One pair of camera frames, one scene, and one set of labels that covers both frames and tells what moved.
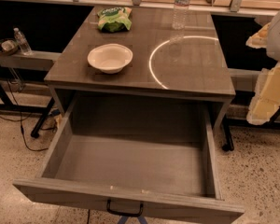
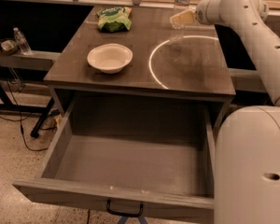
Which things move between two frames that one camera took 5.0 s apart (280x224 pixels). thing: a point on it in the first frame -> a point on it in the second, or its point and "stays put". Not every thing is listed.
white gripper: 279,39 -> 201,15
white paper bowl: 110,58 stays put
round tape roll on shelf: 8,46 stays put
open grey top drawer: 157,150 stays put
